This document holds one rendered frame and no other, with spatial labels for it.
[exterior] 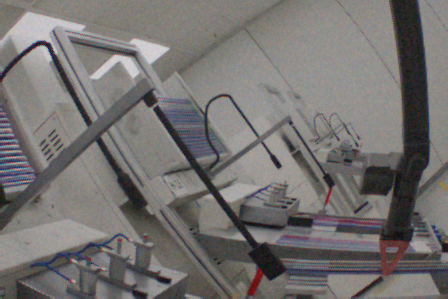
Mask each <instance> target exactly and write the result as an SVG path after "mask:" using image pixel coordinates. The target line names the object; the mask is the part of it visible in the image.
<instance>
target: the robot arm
mask: <svg viewBox="0 0 448 299"><path fill-rule="evenodd" d="M389 5H390V11H391V18H392V22H393V28H394V36H395V44H396V48H397V57H398V68H399V73H400V87H401V101H402V104H401V107H402V108H401V111H402V145H403V152H402V153H401V152H391V151H390V154H381V153H368V154H367V155H366V157H365V161H364V164H363V168H362V172H361V177H360V178H361V179H360V185H359V194H363V195H367V194H368V195H373V196H374V195H378V196H387V195H388V193H389V191H391V190H392V187H393V182H394V187H393V195H392V199H391V203H390V206H389V212H388V217H387V222H382V226H381V230H380V235H379V244H380V245H379V247H380V255H381V257H380V258H381V266H382V267H381V268H382V272H383V273H382V275H383V276H389V275H390V273H391V272H392V270H393V269H394V267H395V266H396V265H397V263H398V261H399V260H400V259H401V257H402V256H403V254H404V253H405V251H406V249H407V248H408V246H409V245H410V243H411V241H412V238H413V233H414V229H415V228H414V227H413V226H412V225H411V224H412V218H413V213H414V209H415V205H416V199H417V197H415V196H417V194H418V189H419V182H420V181H421V176H422V173H423V171H424V170H425V169H426V168H427V166H428V164H429V162H430V121H429V98H428V81H427V68H426V57H425V54H426V53H425V48H424V39H423V27H422V20H421V14H420V7H419V1H418V0H389ZM394 177H395V181H394ZM388 247H390V248H392V247H394V248H397V247H398V250H397V252H396V254H395V256H394V257H393V259H392V261H391V263H390V265H389V266H387V265H386V264H387V263H386V260H387V259H386V248H388Z"/></svg>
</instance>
